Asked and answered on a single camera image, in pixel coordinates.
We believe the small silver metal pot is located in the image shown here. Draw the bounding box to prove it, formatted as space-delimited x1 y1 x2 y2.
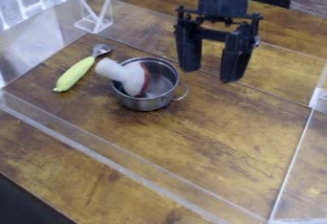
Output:
111 56 190 111

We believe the white plush mushroom red cap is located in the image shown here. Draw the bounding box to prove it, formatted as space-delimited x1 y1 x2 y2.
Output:
95 57 151 97

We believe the yellow-green handled metal spoon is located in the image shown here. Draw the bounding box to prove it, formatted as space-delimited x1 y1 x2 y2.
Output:
52 44 111 93

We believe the clear acrylic enclosure wall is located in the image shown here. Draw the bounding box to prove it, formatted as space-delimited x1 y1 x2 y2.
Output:
0 0 327 224

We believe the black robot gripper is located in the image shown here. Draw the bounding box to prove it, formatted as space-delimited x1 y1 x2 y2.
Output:
175 0 262 82

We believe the clear acrylic triangular bracket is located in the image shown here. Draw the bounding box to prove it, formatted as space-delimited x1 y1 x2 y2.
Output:
75 0 114 34

